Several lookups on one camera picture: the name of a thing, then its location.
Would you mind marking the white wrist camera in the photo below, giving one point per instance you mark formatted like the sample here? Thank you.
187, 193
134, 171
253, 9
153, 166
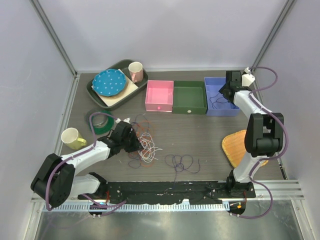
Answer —
247, 78
126, 120

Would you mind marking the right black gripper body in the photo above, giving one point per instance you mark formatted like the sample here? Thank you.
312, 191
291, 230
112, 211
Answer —
222, 91

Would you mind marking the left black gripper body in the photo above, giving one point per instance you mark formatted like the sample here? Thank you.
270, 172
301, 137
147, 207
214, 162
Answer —
127, 143

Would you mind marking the orange woven mat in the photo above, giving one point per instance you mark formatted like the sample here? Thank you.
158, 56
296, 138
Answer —
233, 145

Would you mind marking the pink plastic box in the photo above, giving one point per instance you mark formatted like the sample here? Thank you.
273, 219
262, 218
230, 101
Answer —
159, 96

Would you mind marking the green tape roll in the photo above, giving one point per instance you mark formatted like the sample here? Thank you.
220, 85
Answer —
102, 123

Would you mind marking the yellow mug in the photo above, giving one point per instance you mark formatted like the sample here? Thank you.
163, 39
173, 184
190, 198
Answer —
72, 138

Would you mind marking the white slotted cable duct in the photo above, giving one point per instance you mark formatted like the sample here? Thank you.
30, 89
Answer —
185, 206

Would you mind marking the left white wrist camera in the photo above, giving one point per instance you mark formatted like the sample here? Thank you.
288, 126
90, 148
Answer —
126, 120

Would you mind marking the green plastic box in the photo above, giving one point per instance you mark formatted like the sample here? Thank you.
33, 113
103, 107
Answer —
189, 97

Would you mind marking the pink mug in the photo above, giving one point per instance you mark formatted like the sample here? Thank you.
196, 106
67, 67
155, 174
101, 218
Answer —
136, 71

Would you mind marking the blue dotted plate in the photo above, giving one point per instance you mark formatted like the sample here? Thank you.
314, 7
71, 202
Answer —
109, 83

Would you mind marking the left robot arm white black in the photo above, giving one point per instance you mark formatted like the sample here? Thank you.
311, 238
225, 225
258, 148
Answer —
57, 179

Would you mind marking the beige square board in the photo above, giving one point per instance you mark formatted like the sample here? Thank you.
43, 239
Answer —
129, 88

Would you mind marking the blue plastic box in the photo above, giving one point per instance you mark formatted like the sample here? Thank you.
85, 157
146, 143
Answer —
217, 105

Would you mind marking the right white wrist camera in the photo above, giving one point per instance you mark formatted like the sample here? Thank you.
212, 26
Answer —
247, 78

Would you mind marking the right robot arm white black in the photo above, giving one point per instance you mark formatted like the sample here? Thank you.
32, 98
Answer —
264, 134

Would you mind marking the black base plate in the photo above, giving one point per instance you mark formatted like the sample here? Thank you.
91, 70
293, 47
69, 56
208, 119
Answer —
171, 192

